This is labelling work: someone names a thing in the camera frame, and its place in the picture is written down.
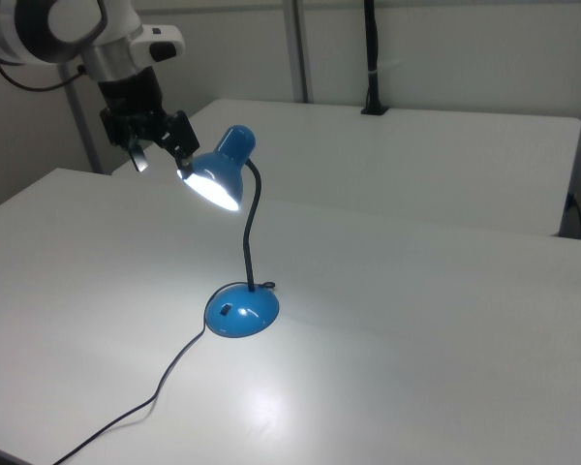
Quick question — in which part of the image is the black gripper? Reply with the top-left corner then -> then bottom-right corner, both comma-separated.
96,66 -> 200,181

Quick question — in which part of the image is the blue gooseneck desk lamp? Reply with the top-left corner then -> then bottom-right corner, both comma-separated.
176,124 -> 282,340

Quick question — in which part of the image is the black clamped pole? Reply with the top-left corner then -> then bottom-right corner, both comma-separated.
359,0 -> 389,117

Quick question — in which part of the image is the white desk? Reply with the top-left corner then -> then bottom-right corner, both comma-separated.
109,98 -> 581,238

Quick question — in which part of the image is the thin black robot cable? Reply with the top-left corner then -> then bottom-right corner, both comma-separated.
0,61 -> 87,94

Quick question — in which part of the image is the black lamp power cable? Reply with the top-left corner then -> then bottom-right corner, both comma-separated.
50,281 -> 278,465

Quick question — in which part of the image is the black cable at wall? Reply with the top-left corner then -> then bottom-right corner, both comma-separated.
565,190 -> 581,241

